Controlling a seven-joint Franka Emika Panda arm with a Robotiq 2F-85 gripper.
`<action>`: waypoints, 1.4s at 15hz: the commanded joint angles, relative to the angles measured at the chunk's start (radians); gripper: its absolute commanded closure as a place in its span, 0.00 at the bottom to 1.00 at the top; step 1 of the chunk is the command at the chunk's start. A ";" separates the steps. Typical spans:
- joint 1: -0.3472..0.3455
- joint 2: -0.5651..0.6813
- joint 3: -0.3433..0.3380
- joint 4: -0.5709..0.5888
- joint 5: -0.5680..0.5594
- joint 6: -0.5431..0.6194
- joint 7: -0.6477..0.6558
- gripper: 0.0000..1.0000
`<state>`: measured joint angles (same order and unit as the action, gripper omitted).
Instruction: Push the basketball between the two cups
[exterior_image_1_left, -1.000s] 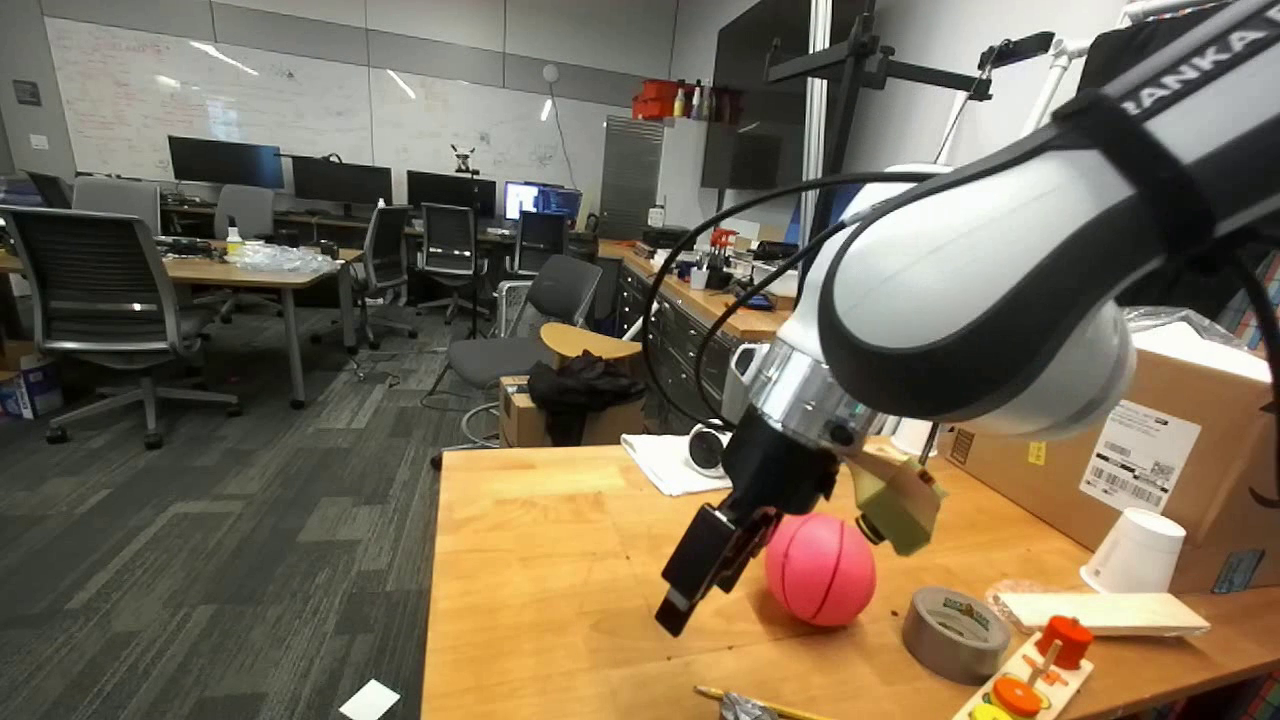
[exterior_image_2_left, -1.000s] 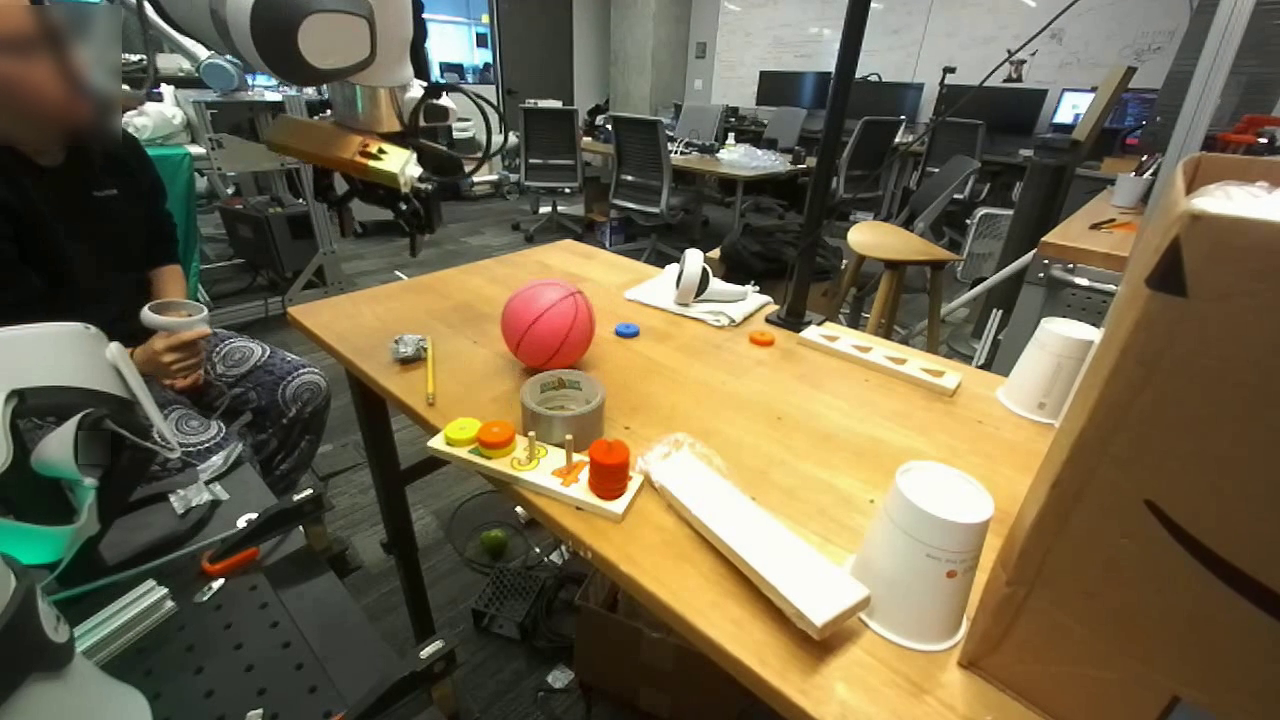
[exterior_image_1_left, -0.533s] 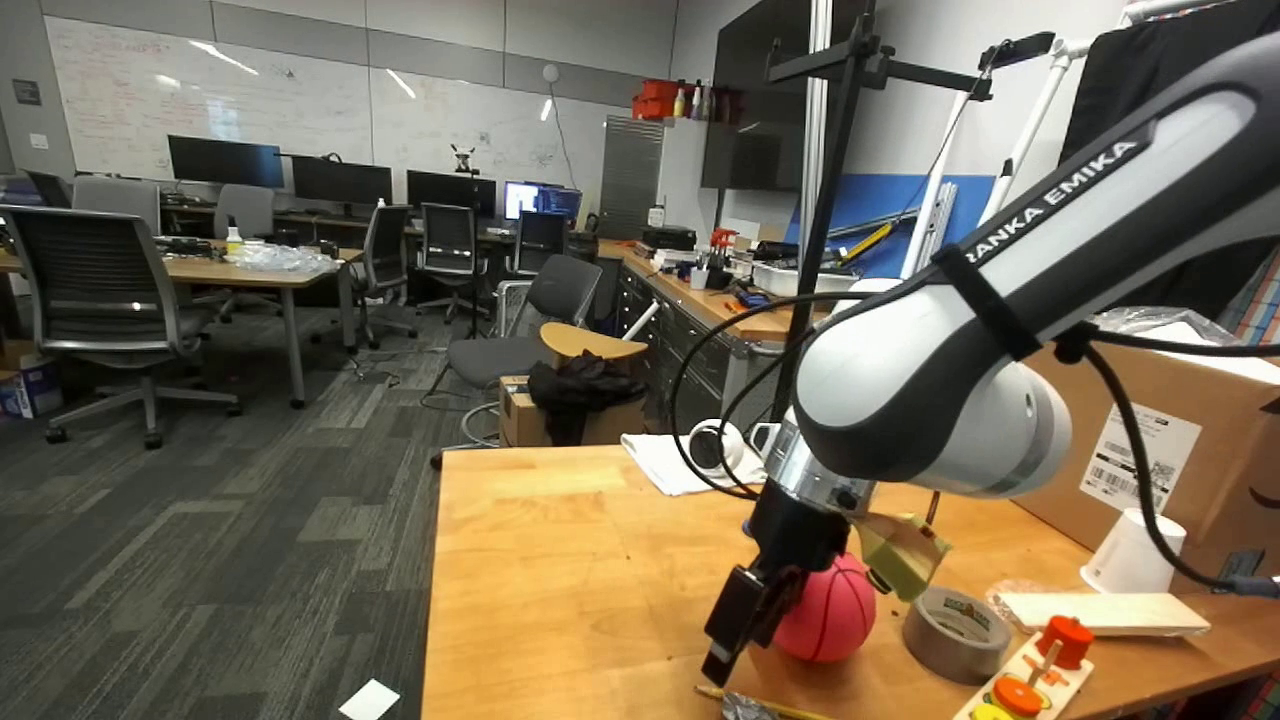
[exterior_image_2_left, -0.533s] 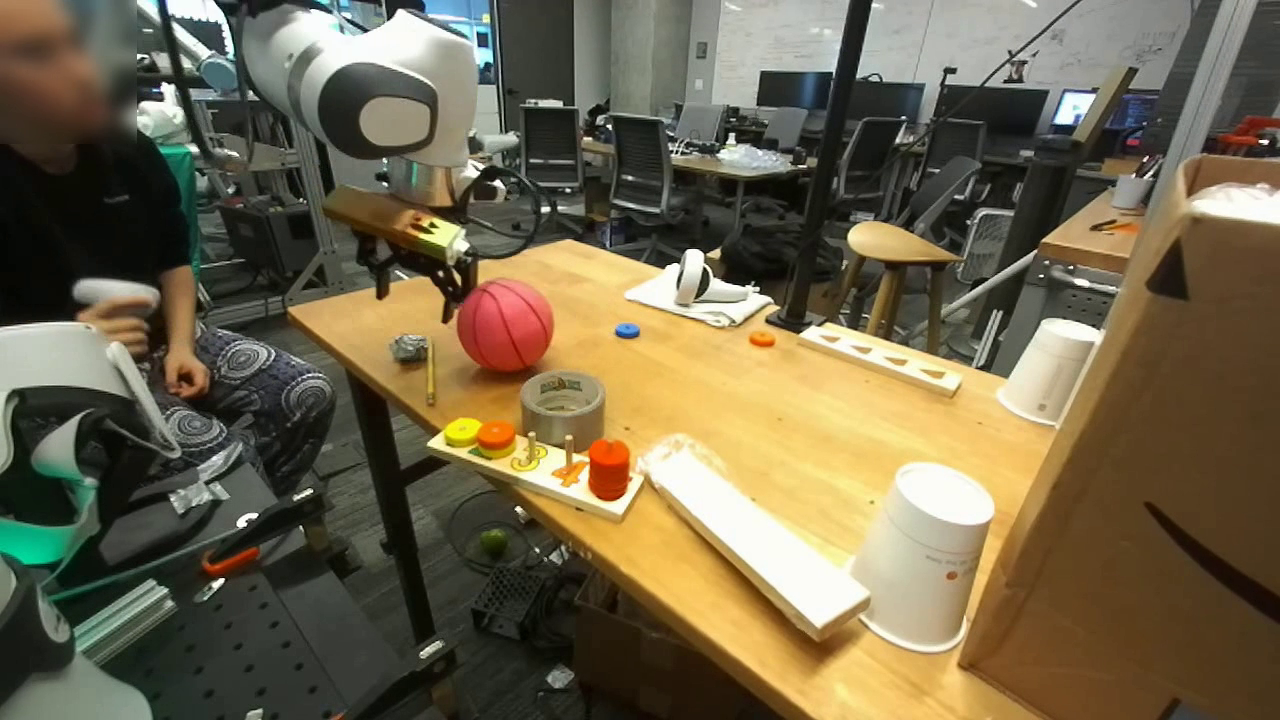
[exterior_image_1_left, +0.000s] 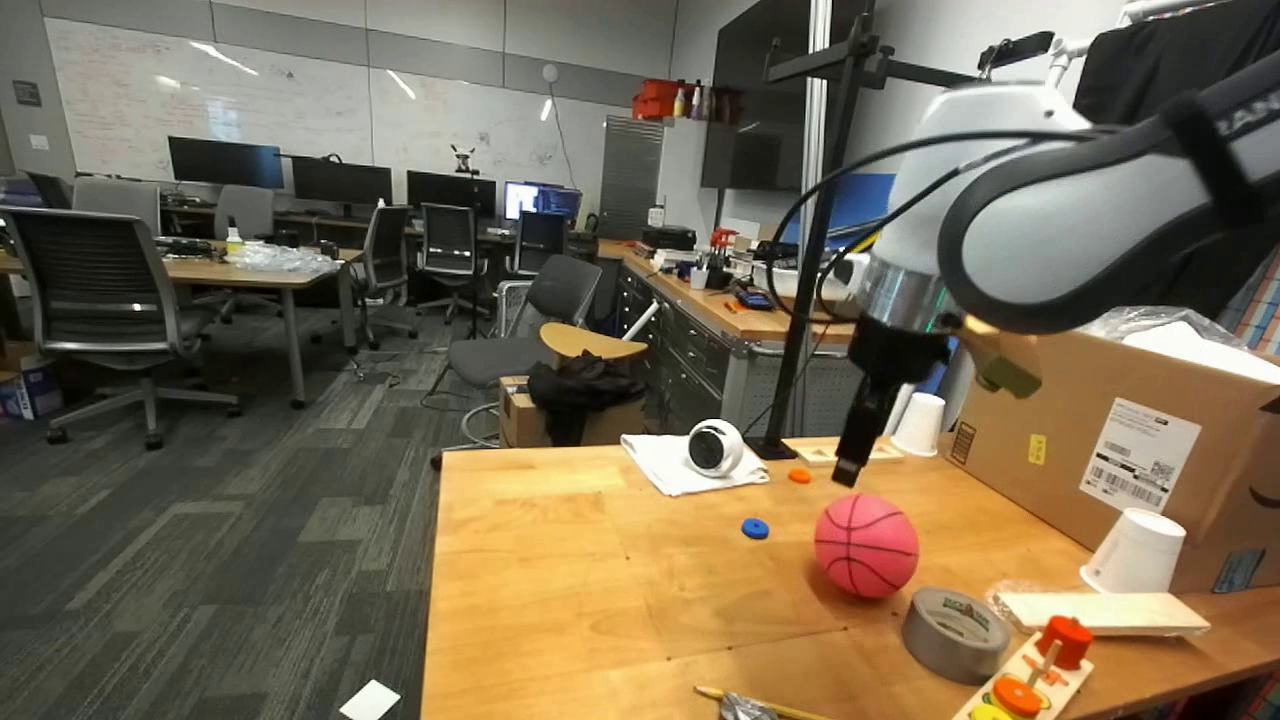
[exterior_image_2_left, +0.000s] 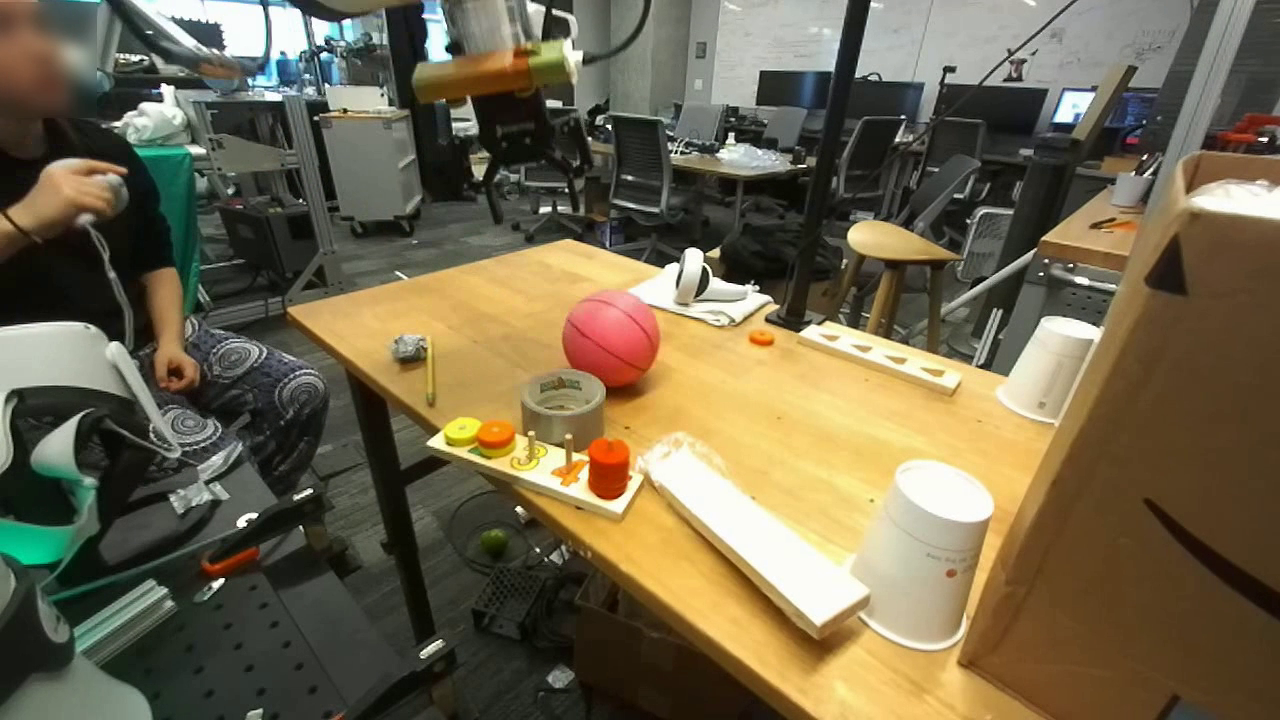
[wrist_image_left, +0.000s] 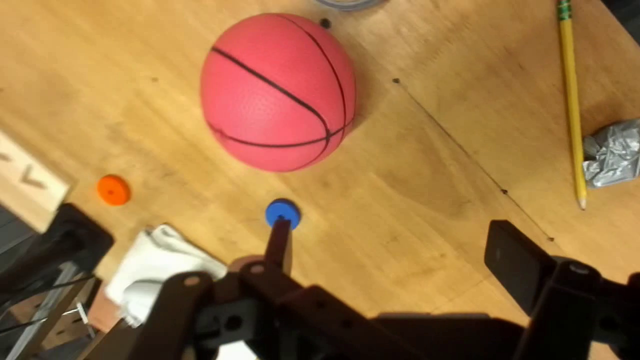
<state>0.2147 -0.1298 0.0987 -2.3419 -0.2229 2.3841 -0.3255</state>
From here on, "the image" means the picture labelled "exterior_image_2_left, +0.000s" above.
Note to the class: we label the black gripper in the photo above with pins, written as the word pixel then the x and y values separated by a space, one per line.
pixel 515 130

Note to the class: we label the pink basketball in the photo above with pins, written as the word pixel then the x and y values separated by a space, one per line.
pixel 611 340

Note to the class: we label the white VR controller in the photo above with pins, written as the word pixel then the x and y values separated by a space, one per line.
pixel 119 193

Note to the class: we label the person's left forearm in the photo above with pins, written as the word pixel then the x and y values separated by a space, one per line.
pixel 166 305

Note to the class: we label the person's right forearm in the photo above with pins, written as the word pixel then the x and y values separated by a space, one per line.
pixel 24 229

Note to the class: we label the person's left hand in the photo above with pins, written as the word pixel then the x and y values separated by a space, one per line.
pixel 174 365

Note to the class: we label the person's right hand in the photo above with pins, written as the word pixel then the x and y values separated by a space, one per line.
pixel 74 193

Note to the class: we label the black office chair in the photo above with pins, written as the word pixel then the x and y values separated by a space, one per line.
pixel 872 144
pixel 952 141
pixel 568 144

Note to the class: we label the grey mesh office chair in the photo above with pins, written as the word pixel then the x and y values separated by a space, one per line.
pixel 640 160

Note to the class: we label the white cart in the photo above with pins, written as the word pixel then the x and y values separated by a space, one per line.
pixel 374 166

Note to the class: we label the small grey object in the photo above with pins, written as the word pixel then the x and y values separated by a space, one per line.
pixel 409 350

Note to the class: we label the white round device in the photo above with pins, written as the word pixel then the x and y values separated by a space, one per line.
pixel 689 277

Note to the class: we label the yellow pencil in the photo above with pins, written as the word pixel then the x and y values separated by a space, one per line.
pixel 428 374

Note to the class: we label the wooden office desk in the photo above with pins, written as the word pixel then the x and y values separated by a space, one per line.
pixel 743 160

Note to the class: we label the white paper sheet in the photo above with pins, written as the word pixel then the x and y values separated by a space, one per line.
pixel 729 305

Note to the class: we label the small orange disc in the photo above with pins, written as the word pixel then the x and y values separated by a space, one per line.
pixel 761 337

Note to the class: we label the red cylinder toy piece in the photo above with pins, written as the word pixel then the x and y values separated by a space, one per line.
pixel 611 464

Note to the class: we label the black computer monitor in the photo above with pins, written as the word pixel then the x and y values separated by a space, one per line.
pixel 800 88
pixel 995 105
pixel 886 100

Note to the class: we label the green fabric cover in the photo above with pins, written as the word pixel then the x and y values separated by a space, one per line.
pixel 174 202

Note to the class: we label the small green ball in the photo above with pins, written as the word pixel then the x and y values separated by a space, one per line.
pixel 493 546

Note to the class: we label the wooden stool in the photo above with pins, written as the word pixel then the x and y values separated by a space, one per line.
pixel 892 243

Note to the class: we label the wooden peg block strip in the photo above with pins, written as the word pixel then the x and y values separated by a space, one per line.
pixel 882 356

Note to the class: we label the black box under table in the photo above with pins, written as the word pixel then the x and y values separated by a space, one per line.
pixel 527 602

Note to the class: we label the white flat rectangular tray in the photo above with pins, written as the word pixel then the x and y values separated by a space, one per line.
pixel 754 532

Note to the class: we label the dark grey office chair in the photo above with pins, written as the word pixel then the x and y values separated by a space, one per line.
pixel 940 193

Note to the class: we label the seated person black shirt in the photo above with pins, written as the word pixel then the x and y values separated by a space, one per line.
pixel 66 283

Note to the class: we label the black perforated robot cart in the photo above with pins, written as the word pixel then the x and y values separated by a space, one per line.
pixel 265 640

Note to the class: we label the white paper cup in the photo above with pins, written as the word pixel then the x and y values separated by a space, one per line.
pixel 1048 369
pixel 922 553

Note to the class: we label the monitor with blue screen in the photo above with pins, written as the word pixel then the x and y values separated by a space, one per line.
pixel 1073 105

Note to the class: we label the wooden top workbench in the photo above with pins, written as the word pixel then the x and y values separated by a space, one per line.
pixel 1087 236

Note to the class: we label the small white cup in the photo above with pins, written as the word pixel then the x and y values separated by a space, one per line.
pixel 1129 191

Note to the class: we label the large cardboard box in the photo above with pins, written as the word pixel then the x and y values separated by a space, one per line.
pixel 1134 464

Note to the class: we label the white stand pole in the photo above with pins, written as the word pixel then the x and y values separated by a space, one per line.
pixel 1204 85

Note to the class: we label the clear plastic bag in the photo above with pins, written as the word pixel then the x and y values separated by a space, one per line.
pixel 1240 202

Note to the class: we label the grey duct tape roll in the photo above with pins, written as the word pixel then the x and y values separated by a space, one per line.
pixel 561 426

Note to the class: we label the grey metal frame table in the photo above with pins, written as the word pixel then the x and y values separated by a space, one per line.
pixel 265 227

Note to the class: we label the black camera stand pole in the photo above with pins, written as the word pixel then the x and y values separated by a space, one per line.
pixel 828 160

